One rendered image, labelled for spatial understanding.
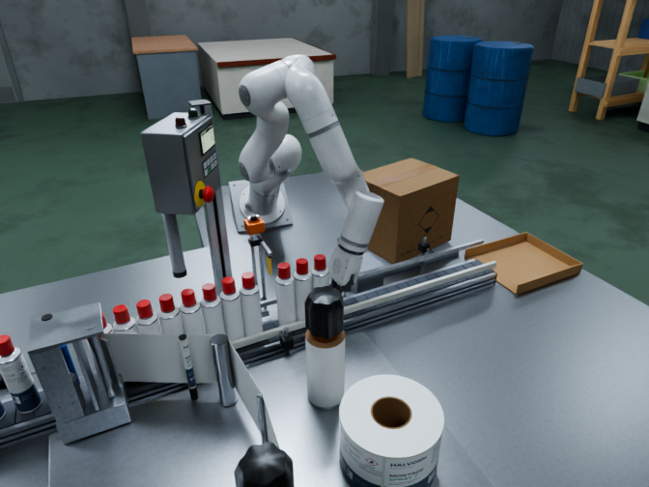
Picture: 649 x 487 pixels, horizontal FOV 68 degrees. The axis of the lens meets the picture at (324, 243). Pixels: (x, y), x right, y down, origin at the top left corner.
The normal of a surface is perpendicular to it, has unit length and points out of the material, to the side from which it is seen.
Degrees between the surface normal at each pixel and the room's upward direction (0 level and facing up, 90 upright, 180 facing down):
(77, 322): 0
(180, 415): 0
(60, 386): 90
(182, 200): 90
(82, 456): 0
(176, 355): 90
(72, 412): 90
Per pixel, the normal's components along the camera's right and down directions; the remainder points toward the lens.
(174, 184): -0.16, 0.49
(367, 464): -0.49, 0.43
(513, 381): -0.01, -0.87
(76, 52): 0.33, 0.46
